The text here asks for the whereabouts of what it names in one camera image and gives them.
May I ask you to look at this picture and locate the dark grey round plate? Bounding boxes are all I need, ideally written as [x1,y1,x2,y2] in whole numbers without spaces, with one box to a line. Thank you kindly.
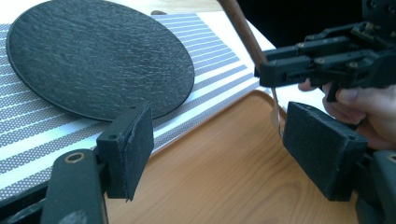
[6,0,195,122]

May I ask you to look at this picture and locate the brown wooden tray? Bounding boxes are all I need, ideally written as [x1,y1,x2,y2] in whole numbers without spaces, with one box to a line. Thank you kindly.
[104,89,359,224]

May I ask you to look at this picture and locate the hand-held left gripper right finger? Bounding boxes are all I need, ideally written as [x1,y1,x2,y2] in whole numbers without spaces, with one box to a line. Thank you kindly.
[282,101,370,203]

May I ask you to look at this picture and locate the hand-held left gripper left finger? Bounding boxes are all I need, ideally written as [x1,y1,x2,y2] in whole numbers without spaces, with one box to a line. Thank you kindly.
[95,101,155,203]

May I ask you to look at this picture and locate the fork with brown handle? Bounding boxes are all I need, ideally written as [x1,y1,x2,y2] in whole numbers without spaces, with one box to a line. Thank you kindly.
[217,0,286,138]

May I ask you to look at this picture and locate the striped placemat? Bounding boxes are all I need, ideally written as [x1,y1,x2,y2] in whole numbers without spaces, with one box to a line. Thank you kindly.
[0,12,261,202]

